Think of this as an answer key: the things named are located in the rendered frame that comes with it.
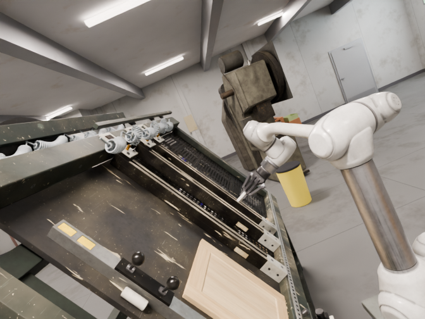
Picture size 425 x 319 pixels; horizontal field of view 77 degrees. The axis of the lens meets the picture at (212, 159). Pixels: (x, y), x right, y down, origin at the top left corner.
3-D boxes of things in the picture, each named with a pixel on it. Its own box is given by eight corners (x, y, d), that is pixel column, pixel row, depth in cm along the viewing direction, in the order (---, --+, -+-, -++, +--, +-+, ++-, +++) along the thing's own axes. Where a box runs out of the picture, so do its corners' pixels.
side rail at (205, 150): (260, 201, 265) (267, 193, 262) (169, 136, 262) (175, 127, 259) (259, 198, 273) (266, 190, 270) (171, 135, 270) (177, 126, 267)
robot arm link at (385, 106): (351, 100, 102) (327, 113, 97) (396, 76, 85) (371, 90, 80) (369, 131, 101) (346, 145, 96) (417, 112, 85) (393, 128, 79)
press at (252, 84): (250, 178, 659) (204, 68, 615) (300, 156, 660) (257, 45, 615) (266, 194, 516) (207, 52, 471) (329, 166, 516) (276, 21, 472)
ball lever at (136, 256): (130, 279, 81) (141, 266, 72) (120, 272, 81) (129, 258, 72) (138, 268, 84) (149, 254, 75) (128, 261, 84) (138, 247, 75)
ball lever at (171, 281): (162, 301, 82) (178, 292, 72) (152, 294, 82) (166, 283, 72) (169, 290, 84) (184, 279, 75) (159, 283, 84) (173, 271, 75)
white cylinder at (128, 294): (118, 297, 77) (141, 313, 78) (123, 290, 77) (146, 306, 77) (123, 290, 80) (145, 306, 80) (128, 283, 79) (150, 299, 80)
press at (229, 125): (247, 176, 691) (209, 87, 653) (240, 168, 798) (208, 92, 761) (293, 156, 690) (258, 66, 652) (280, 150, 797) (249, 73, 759)
